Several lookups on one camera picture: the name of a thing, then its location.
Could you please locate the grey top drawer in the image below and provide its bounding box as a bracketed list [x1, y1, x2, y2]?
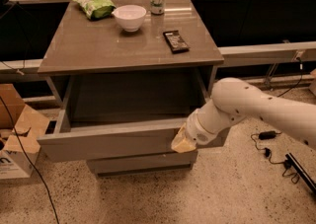
[39, 68, 209, 162]

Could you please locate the grey drawer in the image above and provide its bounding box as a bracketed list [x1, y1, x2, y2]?
[87, 151, 198, 177]
[39, 68, 209, 162]

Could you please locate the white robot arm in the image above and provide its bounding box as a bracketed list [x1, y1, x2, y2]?
[171, 78, 316, 153]

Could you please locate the grey lower drawer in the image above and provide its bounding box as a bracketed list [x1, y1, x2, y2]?
[87, 151, 198, 177]

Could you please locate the grey drawer cabinet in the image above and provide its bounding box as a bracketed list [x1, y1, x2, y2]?
[38, 0, 225, 127]

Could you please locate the black chocolate bar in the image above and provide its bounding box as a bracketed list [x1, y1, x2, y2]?
[163, 31, 190, 53]

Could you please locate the black bar on floor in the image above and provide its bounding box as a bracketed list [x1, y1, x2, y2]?
[285, 153, 316, 194]

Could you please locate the white bowl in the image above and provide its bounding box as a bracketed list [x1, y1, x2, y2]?
[113, 5, 147, 32]

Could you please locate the cardboard box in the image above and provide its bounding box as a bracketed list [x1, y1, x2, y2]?
[0, 84, 49, 180]

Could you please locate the green chip bag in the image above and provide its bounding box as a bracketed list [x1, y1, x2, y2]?
[73, 0, 116, 20]

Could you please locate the black power adapter with cable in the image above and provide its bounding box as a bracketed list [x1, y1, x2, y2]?
[251, 130, 300, 185]

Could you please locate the black cable on floor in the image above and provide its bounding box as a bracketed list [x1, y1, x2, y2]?
[0, 96, 60, 224]

